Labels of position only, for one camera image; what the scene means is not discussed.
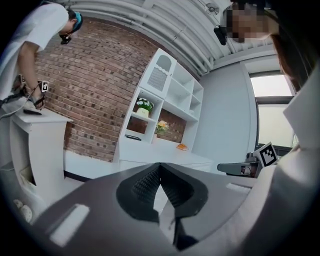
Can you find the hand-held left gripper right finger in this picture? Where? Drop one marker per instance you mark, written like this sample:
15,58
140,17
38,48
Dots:
200,182

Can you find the white pedestal table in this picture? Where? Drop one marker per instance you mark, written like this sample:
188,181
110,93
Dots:
37,140

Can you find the low white bench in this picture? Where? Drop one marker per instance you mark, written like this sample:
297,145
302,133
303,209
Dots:
87,163

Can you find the white ceiling pipes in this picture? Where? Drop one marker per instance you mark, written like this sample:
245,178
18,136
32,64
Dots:
155,22

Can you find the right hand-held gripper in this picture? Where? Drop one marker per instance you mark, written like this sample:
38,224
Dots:
267,155

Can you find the white desk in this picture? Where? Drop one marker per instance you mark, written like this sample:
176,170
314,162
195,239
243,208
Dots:
160,152

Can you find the black flat device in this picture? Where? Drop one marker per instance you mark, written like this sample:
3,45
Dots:
32,112

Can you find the person's head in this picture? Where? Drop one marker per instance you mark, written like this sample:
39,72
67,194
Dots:
250,25

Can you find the round ceiling fixture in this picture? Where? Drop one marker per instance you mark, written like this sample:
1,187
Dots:
212,8

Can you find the black picture frame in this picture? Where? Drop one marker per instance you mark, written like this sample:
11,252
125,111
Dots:
133,137

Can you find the orange flower bouquet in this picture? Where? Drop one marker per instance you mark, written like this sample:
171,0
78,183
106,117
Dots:
162,126

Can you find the window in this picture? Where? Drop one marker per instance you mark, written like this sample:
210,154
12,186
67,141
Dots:
273,112

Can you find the person's white shirt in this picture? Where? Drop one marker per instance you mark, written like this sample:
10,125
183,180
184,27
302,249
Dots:
287,187

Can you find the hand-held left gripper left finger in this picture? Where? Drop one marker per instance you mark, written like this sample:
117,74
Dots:
100,212

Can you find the white flowers in cream pot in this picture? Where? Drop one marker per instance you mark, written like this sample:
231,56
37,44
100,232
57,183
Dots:
144,106

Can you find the white shelf hutch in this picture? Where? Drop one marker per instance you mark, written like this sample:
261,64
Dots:
180,90

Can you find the flat orange packet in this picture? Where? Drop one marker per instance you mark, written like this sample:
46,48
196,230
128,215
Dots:
182,147

